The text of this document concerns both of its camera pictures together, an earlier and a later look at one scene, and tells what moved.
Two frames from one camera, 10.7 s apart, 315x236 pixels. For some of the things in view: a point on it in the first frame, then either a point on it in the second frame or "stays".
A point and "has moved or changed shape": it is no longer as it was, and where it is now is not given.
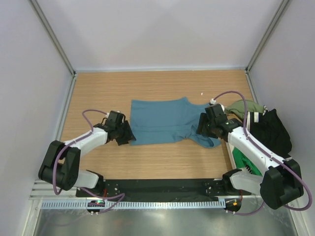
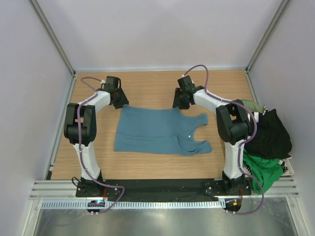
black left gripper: [124, 140] -> [123, 101]
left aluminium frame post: [37, 9] stays
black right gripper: [201, 128] -> [176, 103]
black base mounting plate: [162, 189] stays
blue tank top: [164, 120] has moved or changed shape
